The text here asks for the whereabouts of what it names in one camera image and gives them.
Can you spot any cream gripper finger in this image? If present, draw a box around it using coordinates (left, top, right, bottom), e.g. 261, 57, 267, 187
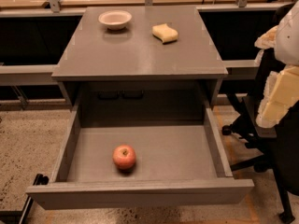
254, 26, 278, 49
256, 65, 299, 128

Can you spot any red apple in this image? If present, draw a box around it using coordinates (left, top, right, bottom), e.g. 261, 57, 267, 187
112, 145, 136, 170

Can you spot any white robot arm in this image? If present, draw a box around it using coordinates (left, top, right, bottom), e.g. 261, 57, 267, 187
254, 1, 299, 128

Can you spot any grey cabinet counter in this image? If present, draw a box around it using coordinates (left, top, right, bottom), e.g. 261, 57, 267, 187
52, 6, 227, 105

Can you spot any grey open top drawer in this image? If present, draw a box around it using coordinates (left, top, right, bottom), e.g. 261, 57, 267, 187
26, 109, 254, 209

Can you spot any black office chair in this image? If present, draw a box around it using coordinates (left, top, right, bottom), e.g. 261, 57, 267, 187
221, 2, 299, 224

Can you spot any yellow sponge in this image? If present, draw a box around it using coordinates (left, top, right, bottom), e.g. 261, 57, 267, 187
152, 23, 178, 44

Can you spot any white bowl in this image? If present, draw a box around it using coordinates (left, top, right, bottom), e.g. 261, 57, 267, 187
98, 10, 132, 31

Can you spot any black cart frame leg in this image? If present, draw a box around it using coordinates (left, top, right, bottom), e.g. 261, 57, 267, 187
0, 174, 49, 224

